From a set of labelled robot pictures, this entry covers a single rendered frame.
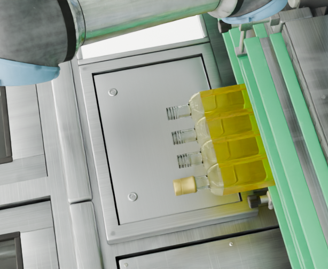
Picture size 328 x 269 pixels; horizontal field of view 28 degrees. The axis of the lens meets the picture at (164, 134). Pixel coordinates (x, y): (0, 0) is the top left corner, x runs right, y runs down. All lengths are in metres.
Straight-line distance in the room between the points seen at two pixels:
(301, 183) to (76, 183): 0.54
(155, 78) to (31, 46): 0.80
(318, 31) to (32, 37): 0.70
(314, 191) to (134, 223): 0.43
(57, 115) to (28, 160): 0.13
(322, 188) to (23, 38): 0.63
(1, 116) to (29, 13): 0.85
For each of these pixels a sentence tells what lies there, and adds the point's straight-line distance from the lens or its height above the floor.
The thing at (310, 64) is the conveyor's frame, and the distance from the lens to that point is 1.36.
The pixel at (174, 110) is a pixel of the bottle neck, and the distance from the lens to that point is 1.44.
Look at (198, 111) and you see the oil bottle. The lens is 1.43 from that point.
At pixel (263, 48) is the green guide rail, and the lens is 1.40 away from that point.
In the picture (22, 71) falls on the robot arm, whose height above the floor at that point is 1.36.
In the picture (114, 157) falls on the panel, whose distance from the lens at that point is 1.56.
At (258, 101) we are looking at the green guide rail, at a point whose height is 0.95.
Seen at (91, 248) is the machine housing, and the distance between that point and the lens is 1.48.
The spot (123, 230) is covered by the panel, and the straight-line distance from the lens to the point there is 1.48.
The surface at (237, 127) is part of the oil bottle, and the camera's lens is 1.41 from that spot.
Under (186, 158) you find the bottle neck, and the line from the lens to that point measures 1.39.
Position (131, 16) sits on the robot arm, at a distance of 0.97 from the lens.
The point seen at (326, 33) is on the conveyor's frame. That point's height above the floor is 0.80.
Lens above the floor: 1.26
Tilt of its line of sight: 4 degrees down
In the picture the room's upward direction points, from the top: 101 degrees counter-clockwise
